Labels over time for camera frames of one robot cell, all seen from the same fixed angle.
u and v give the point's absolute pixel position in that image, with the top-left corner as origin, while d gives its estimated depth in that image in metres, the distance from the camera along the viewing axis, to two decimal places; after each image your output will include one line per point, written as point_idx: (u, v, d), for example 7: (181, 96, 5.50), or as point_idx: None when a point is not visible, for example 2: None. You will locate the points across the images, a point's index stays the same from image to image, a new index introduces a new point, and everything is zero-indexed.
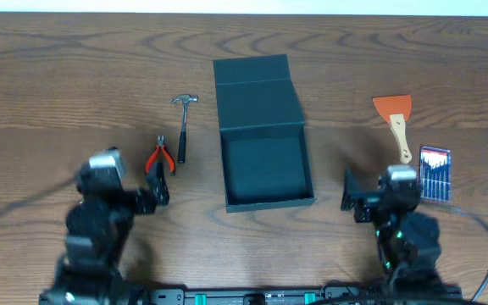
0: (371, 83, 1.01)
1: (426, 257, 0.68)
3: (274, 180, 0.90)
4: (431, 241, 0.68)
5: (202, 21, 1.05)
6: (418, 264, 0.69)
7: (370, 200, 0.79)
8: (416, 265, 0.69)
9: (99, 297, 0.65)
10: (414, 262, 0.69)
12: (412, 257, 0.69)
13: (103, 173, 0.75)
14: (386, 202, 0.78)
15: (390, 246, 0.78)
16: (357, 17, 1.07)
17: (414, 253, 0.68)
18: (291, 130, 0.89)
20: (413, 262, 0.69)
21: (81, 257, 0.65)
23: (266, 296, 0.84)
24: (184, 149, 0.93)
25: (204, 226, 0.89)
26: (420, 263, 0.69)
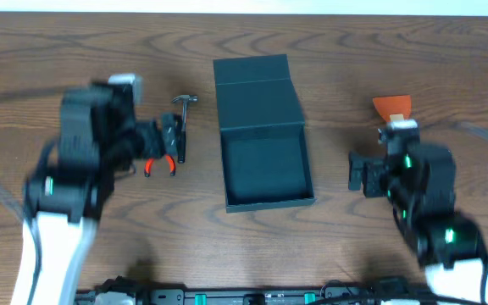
0: (371, 84, 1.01)
1: (441, 177, 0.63)
3: (274, 180, 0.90)
4: (446, 158, 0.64)
5: (202, 20, 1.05)
6: (434, 189, 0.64)
7: (374, 162, 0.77)
8: (432, 191, 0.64)
9: (81, 188, 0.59)
10: (428, 185, 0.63)
12: (424, 174, 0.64)
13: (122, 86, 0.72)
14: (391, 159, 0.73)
15: (400, 197, 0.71)
16: (357, 17, 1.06)
17: (427, 170, 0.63)
18: (291, 130, 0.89)
20: (427, 187, 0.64)
21: (79, 134, 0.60)
23: (265, 296, 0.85)
24: (184, 149, 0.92)
25: (204, 226, 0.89)
26: (435, 186, 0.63)
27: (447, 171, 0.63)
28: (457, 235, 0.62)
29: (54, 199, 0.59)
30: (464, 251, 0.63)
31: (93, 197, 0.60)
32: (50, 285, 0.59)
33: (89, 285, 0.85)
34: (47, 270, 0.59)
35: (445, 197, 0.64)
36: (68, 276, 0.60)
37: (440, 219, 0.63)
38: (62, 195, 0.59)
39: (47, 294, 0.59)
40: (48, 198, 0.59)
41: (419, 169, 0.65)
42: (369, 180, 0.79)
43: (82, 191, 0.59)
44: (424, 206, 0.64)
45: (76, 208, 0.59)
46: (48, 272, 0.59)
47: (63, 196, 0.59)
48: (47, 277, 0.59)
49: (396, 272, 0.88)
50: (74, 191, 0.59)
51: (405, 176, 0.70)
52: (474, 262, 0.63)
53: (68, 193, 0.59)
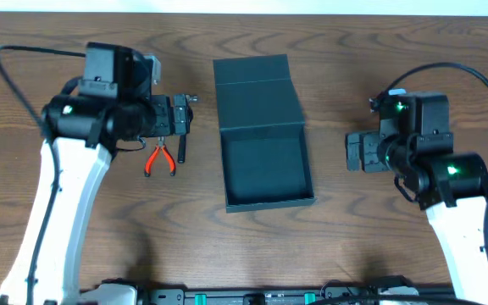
0: (371, 84, 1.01)
1: (433, 111, 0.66)
3: (274, 180, 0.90)
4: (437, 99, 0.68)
5: (202, 20, 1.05)
6: (428, 125, 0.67)
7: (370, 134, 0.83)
8: (425, 124, 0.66)
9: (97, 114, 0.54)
10: (422, 122, 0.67)
12: (417, 111, 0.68)
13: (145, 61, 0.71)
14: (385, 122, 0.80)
15: (397, 155, 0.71)
16: (358, 16, 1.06)
17: (418, 107, 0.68)
18: (291, 130, 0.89)
20: (420, 124, 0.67)
21: (102, 72, 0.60)
23: (265, 296, 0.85)
24: (184, 149, 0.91)
25: (204, 226, 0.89)
26: (428, 122, 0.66)
27: (440, 108, 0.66)
28: (458, 170, 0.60)
29: (70, 123, 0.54)
30: (464, 186, 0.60)
31: (110, 124, 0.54)
32: (63, 209, 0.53)
33: (89, 285, 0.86)
34: (64, 190, 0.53)
35: (439, 135, 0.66)
36: (83, 202, 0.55)
37: (441, 155, 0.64)
38: (79, 119, 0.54)
39: (65, 214, 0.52)
40: (64, 120, 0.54)
41: (413, 108, 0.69)
42: (366, 152, 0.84)
43: (101, 112, 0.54)
44: (421, 142, 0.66)
45: (93, 133, 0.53)
46: (67, 191, 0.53)
47: (80, 122, 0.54)
48: (66, 197, 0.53)
49: (396, 272, 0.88)
50: (92, 113, 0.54)
51: (405, 128, 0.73)
52: (477, 198, 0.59)
53: (85, 118, 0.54)
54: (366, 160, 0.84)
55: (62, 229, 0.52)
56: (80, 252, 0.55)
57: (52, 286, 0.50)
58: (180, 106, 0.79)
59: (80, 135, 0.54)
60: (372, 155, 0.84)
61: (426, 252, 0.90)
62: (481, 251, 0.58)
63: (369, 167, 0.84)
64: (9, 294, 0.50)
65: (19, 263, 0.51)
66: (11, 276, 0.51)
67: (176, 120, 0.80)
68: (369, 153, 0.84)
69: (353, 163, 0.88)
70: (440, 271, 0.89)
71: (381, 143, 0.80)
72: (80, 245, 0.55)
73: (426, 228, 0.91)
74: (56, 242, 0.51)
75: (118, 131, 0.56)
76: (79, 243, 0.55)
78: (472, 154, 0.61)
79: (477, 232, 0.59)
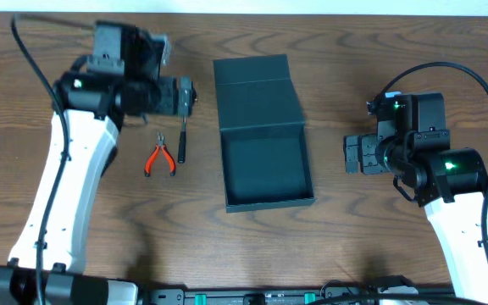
0: (371, 84, 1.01)
1: (428, 108, 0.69)
3: (274, 180, 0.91)
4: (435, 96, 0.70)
5: (202, 20, 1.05)
6: (424, 124, 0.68)
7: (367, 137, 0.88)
8: (423, 122, 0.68)
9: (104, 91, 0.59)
10: (418, 120, 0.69)
12: (414, 108, 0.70)
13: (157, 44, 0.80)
14: (384, 121, 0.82)
15: (396, 153, 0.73)
16: (358, 16, 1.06)
17: (414, 103, 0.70)
18: (291, 130, 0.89)
20: (417, 122, 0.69)
21: (109, 50, 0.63)
23: (266, 296, 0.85)
24: (184, 150, 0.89)
25: (204, 226, 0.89)
26: (424, 120, 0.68)
27: (435, 105, 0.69)
28: (456, 165, 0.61)
29: (82, 96, 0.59)
30: (463, 181, 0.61)
31: (118, 100, 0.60)
32: (73, 178, 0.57)
33: None
34: (74, 161, 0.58)
35: (436, 133, 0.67)
36: (91, 175, 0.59)
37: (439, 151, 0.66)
38: (89, 93, 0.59)
39: (74, 185, 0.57)
40: (76, 92, 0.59)
41: (410, 107, 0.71)
42: (364, 153, 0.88)
43: (110, 88, 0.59)
44: (418, 140, 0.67)
45: (102, 107, 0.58)
46: (76, 163, 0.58)
47: (91, 96, 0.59)
48: (75, 168, 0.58)
49: (396, 272, 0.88)
50: (102, 89, 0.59)
51: (402, 128, 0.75)
52: (475, 193, 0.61)
53: (95, 92, 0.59)
54: (364, 163, 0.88)
55: (70, 196, 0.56)
56: (85, 224, 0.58)
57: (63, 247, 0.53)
58: (185, 88, 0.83)
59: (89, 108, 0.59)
60: (370, 157, 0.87)
61: (426, 252, 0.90)
62: (480, 245, 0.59)
63: (368, 168, 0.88)
64: (19, 258, 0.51)
65: (28, 229, 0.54)
66: (21, 242, 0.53)
67: (180, 102, 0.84)
68: (368, 155, 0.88)
69: (352, 166, 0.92)
70: (440, 271, 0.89)
71: (379, 145, 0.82)
72: (86, 219, 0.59)
73: (425, 228, 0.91)
74: (64, 207, 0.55)
75: (123, 107, 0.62)
76: (85, 215, 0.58)
78: (468, 149, 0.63)
79: (476, 227, 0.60)
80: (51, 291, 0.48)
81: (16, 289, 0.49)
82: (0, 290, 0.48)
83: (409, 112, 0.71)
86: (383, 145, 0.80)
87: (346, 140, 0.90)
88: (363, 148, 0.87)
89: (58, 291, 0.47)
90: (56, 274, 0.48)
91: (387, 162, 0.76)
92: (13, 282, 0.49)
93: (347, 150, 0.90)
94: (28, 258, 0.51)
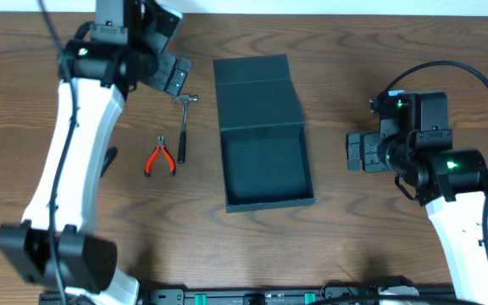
0: (371, 84, 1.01)
1: (430, 108, 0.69)
3: (274, 180, 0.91)
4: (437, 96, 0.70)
5: (202, 20, 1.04)
6: (427, 123, 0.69)
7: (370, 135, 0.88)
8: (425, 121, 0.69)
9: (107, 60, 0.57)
10: (421, 119, 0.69)
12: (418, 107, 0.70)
13: (167, 19, 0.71)
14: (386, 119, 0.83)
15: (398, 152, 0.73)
16: (358, 17, 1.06)
17: (418, 102, 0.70)
18: (291, 130, 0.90)
20: (419, 121, 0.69)
21: (113, 18, 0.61)
23: (266, 296, 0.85)
24: (184, 149, 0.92)
25: (204, 226, 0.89)
26: (426, 119, 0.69)
27: (438, 103, 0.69)
28: (458, 164, 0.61)
29: (86, 64, 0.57)
30: (465, 180, 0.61)
31: (122, 69, 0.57)
32: (81, 143, 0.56)
33: None
34: (81, 126, 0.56)
35: (439, 132, 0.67)
36: (99, 140, 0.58)
37: (441, 150, 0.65)
38: (94, 61, 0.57)
39: (83, 151, 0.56)
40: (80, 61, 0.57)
41: (413, 106, 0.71)
42: (367, 151, 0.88)
43: (114, 56, 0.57)
44: (420, 140, 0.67)
45: (107, 75, 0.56)
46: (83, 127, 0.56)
47: (95, 63, 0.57)
48: (83, 134, 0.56)
49: (396, 272, 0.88)
50: (107, 57, 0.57)
51: (404, 127, 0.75)
52: (477, 192, 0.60)
53: (99, 60, 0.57)
54: (366, 160, 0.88)
55: (80, 161, 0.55)
56: (96, 186, 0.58)
57: (74, 210, 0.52)
58: (182, 71, 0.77)
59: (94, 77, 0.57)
60: (372, 155, 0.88)
61: (426, 252, 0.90)
62: (480, 245, 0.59)
63: (370, 166, 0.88)
64: (32, 219, 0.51)
65: (39, 194, 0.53)
66: (35, 202, 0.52)
67: (173, 82, 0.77)
68: (369, 152, 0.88)
69: (354, 163, 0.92)
70: (440, 271, 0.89)
71: (381, 142, 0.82)
72: (96, 180, 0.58)
73: (425, 228, 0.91)
74: (74, 173, 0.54)
75: (127, 76, 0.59)
76: (95, 179, 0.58)
78: (470, 149, 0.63)
79: (477, 226, 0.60)
80: (66, 250, 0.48)
81: (30, 252, 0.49)
82: (14, 251, 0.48)
83: (412, 111, 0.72)
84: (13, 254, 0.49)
86: (385, 143, 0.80)
87: (350, 136, 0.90)
88: (365, 146, 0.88)
89: (74, 249, 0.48)
90: (70, 235, 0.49)
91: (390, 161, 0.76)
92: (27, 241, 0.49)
93: (349, 147, 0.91)
94: (41, 219, 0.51)
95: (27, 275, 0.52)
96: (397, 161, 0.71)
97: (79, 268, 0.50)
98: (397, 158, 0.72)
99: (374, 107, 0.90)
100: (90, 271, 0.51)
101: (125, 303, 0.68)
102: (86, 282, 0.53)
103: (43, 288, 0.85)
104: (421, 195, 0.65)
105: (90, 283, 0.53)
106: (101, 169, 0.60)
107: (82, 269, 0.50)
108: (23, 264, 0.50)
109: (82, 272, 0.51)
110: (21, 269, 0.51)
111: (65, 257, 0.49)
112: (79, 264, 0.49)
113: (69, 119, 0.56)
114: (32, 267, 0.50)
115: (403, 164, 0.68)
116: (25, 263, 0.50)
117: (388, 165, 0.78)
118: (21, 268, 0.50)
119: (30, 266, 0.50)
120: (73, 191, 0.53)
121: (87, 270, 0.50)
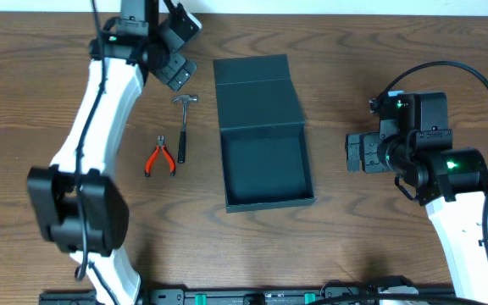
0: (371, 84, 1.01)
1: (429, 108, 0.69)
3: (274, 180, 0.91)
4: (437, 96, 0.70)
5: (202, 20, 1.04)
6: (427, 123, 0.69)
7: (370, 135, 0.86)
8: (425, 121, 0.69)
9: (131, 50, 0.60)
10: (420, 119, 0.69)
12: (418, 107, 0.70)
13: (187, 24, 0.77)
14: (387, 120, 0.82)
15: (398, 151, 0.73)
16: (358, 17, 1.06)
17: (418, 102, 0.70)
18: (291, 130, 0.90)
20: (418, 121, 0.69)
21: (135, 13, 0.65)
23: (266, 296, 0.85)
24: (184, 149, 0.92)
25: (204, 226, 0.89)
26: (425, 119, 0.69)
27: (437, 104, 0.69)
28: (458, 164, 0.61)
29: (115, 48, 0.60)
30: (464, 180, 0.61)
31: (145, 58, 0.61)
32: (108, 107, 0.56)
33: (89, 286, 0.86)
34: (109, 93, 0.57)
35: (438, 133, 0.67)
36: (122, 107, 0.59)
37: (441, 150, 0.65)
38: (121, 46, 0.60)
39: (108, 113, 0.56)
40: (109, 45, 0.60)
41: (412, 107, 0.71)
42: (366, 152, 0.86)
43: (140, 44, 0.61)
44: (420, 140, 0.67)
45: (132, 58, 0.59)
46: (111, 93, 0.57)
47: (121, 48, 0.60)
48: (111, 97, 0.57)
49: (396, 272, 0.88)
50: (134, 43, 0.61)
51: (403, 127, 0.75)
52: (476, 192, 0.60)
53: (126, 45, 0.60)
54: (366, 161, 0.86)
55: (106, 121, 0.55)
56: (116, 151, 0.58)
57: (98, 160, 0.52)
58: (186, 71, 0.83)
59: (120, 59, 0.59)
60: (372, 155, 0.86)
61: (426, 252, 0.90)
62: (480, 245, 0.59)
63: (370, 167, 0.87)
64: (58, 164, 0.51)
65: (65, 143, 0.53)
66: (62, 149, 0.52)
67: (176, 79, 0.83)
68: (369, 153, 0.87)
69: (354, 164, 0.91)
70: (440, 271, 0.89)
71: (381, 143, 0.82)
72: (117, 145, 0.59)
73: (426, 228, 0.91)
74: (100, 130, 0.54)
75: (148, 63, 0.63)
76: (116, 142, 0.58)
78: (470, 149, 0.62)
79: (476, 226, 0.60)
80: (89, 187, 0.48)
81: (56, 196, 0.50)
82: (37, 191, 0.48)
83: (412, 111, 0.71)
84: (36, 196, 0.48)
86: (385, 143, 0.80)
87: (349, 137, 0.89)
88: (365, 146, 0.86)
89: (97, 185, 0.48)
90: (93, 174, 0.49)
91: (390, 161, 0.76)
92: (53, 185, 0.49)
93: (349, 147, 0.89)
94: (66, 165, 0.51)
95: (44, 224, 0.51)
96: (397, 162, 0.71)
97: (100, 211, 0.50)
98: (396, 158, 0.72)
99: (373, 108, 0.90)
100: (109, 215, 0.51)
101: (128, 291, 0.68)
102: (102, 230, 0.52)
103: (43, 288, 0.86)
104: (421, 193, 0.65)
105: (105, 233, 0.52)
106: (121, 136, 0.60)
107: (102, 211, 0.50)
108: (42, 209, 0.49)
109: (101, 215, 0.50)
110: (40, 216, 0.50)
111: (87, 196, 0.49)
112: (99, 204, 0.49)
113: (99, 85, 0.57)
114: (53, 210, 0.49)
115: (402, 163, 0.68)
116: (47, 207, 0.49)
117: (388, 165, 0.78)
118: (41, 213, 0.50)
119: (52, 209, 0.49)
120: (99, 145, 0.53)
121: (106, 213, 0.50)
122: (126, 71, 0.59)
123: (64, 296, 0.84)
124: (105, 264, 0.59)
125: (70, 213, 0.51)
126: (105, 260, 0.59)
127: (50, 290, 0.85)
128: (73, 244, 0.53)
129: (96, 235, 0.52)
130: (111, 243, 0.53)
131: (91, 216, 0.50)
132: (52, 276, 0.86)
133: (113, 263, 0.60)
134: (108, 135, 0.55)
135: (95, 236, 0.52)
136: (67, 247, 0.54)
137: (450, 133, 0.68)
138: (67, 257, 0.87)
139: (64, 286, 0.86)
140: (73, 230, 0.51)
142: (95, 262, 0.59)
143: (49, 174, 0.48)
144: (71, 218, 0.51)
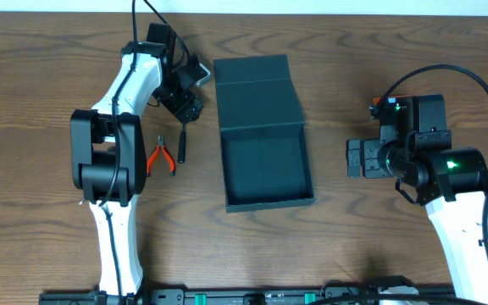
0: (371, 84, 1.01)
1: (429, 108, 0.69)
3: (274, 180, 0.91)
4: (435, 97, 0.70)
5: (202, 20, 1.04)
6: (424, 124, 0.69)
7: (369, 142, 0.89)
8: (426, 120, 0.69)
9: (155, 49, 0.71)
10: (418, 120, 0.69)
12: (418, 107, 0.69)
13: (199, 70, 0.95)
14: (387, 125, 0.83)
15: (398, 152, 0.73)
16: (358, 17, 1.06)
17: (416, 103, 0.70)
18: (290, 130, 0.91)
20: (418, 122, 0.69)
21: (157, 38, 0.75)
23: (266, 296, 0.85)
24: (184, 149, 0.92)
25: (204, 225, 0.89)
26: (424, 120, 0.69)
27: (436, 105, 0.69)
28: (457, 164, 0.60)
29: (144, 47, 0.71)
30: (464, 180, 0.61)
31: (165, 61, 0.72)
32: (137, 77, 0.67)
33: (89, 286, 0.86)
34: (138, 70, 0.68)
35: (437, 134, 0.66)
36: (148, 82, 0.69)
37: (440, 150, 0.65)
38: (148, 47, 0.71)
39: (137, 82, 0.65)
40: (139, 47, 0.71)
41: (411, 108, 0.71)
42: (367, 157, 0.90)
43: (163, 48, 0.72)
44: (418, 140, 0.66)
45: (157, 55, 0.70)
46: (140, 72, 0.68)
47: (149, 47, 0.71)
48: (140, 74, 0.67)
49: (396, 272, 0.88)
50: (158, 47, 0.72)
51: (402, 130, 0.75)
52: (476, 192, 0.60)
53: (152, 47, 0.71)
54: (367, 166, 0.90)
55: (135, 86, 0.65)
56: (141, 113, 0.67)
57: (130, 108, 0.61)
58: (194, 108, 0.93)
59: (147, 52, 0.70)
60: (372, 160, 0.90)
61: (426, 252, 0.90)
62: (480, 245, 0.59)
63: (370, 172, 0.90)
64: (98, 110, 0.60)
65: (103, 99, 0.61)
66: (101, 100, 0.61)
67: (183, 112, 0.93)
68: (369, 158, 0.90)
69: (355, 170, 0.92)
70: (440, 271, 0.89)
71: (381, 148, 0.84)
72: (142, 108, 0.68)
73: (425, 228, 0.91)
74: (131, 91, 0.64)
75: (166, 67, 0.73)
76: (141, 107, 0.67)
78: (471, 149, 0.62)
79: (476, 226, 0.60)
80: (124, 124, 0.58)
81: (95, 135, 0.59)
82: (79, 129, 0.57)
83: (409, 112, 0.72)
84: (76, 133, 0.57)
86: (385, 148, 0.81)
87: (349, 143, 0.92)
88: (365, 152, 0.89)
89: (129, 121, 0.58)
90: (125, 115, 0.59)
91: (390, 164, 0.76)
92: (93, 126, 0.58)
93: (349, 152, 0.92)
94: (105, 111, 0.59)
95: (78, 163, 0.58)
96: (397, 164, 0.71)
97: (131, 147, 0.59)
98: (397, 158, 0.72)
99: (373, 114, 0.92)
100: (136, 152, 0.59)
101: (132, 275, 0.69)
102: (129, 170, 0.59)
103: (43, 288, 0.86)
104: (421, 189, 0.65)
105: (130, 172, 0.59)
106: (144, 107, 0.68)
107: (132, 146, 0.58)
108: (80, 146, 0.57)
109: (130, 149, 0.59)
110: (74, 155, 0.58)
111: (122, 131, 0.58)
112: (132, 139, 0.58)
113: (129, 67, 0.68)
114: (90, 147, 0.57)
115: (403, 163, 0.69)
116: (84, 143, 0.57)
117: (388, 167, 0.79)
118: (76, 150, 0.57)
119: (87, 146, 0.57)
120: (130, 97, 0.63)
121: (135, 147, 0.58)
122: (151, 59, 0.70)
123: (64, 296, 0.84)
124: (121, 219, 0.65)
125: (101, 158, 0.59)
126: (122, 213, 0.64)
127: (50, 290, 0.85)
128: (98, 188, 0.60)
129: (121, 176, 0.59)
130: (135, 185, 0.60)
131: (121, 153, 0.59)
132: (51, 277, 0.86)
133: (127, 221, 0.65)
134: (138, 97, 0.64)
135: (121, 176, 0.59)
136: (91, 193, 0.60)
137: (447, 134, 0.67)
138: (67, 257, 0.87)
139: (64, 286, 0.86)
140: (102, 169, 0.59)
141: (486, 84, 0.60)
142: (113, 214, 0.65)
143: (89, 115, 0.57)
144: (101, 161, 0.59)
